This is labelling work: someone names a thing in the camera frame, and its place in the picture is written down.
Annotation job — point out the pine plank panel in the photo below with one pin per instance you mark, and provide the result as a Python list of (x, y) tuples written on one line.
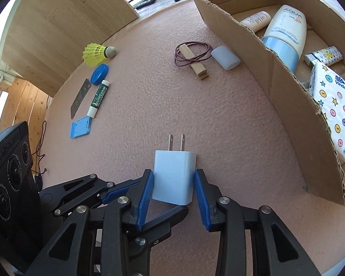
[(20, 106)]

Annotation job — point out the large light wooden board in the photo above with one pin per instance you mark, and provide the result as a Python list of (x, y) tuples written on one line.
[(69, 20)]

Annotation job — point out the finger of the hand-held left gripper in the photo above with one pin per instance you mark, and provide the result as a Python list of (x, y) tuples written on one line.
[(74, 188), (161, 230)]

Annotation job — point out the cardboard box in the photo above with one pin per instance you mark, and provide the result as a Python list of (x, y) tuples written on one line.
[(276, 97)]

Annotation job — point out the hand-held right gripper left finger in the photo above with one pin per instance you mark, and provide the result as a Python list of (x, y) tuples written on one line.
[(145, 198)]

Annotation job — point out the yellow shuttlecock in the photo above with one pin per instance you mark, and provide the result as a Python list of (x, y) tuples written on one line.
[(95, 53)]

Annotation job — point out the patterned tissue pack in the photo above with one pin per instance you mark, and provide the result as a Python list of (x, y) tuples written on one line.
[(333, 100)]

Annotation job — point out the green white lip balm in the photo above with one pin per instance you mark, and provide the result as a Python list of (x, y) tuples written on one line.
[(97, 99)]

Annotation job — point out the wooden clothespin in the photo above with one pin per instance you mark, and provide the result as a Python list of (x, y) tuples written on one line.
[(197, 66)]

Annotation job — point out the white blue sunscreen tube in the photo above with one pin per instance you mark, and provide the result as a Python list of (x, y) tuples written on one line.
[(287, 34)]

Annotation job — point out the black power adapter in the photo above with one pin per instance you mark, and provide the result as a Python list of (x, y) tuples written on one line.
[(38, 181)]

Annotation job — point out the blue phone stand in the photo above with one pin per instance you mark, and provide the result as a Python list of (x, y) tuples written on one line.
[(80, 128)]

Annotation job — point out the white wall charger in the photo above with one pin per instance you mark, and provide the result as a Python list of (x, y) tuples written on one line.
[(174, 178)]

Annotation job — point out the small white lotion bottle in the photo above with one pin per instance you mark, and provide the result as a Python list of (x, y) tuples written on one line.
[(256, 20)]

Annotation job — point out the patterned lighter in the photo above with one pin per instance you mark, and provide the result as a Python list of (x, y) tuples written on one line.
[(327, 54)]

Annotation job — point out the blue round lid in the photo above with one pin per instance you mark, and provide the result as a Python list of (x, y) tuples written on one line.
[(100, 74)]

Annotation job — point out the black power strip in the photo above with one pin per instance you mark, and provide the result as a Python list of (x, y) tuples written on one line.
[(145, 3)]

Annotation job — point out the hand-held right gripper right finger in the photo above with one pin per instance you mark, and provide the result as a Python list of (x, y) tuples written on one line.
[(202, 198)]

